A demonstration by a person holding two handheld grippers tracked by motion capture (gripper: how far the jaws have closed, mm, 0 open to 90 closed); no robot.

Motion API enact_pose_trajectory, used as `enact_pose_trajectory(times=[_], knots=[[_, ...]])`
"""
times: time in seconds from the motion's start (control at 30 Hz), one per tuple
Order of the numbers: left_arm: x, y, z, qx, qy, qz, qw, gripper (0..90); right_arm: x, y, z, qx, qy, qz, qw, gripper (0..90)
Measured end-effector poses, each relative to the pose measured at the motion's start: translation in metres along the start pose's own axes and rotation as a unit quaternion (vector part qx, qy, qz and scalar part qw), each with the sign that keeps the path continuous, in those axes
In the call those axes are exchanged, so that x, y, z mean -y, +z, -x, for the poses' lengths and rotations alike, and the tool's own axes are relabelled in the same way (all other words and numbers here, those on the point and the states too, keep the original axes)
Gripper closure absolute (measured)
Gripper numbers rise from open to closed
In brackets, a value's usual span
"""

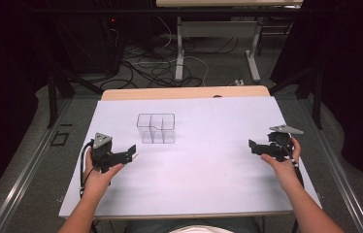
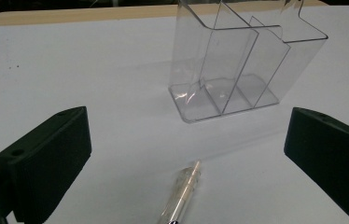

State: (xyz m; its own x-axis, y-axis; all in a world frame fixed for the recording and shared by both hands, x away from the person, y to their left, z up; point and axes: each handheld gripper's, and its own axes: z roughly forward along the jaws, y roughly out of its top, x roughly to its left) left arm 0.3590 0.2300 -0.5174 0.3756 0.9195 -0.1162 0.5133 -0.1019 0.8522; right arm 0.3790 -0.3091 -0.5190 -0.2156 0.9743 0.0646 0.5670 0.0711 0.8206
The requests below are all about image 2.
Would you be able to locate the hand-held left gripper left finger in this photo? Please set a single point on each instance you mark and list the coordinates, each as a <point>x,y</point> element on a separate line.
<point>48,161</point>

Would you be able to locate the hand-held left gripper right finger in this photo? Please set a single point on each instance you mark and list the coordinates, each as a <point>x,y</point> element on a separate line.
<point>331,155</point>

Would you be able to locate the clear plastic pen holder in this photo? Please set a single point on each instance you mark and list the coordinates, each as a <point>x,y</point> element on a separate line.
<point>241,68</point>

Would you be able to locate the clear plastic pen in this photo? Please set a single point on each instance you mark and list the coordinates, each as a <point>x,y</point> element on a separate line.
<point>180,196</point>

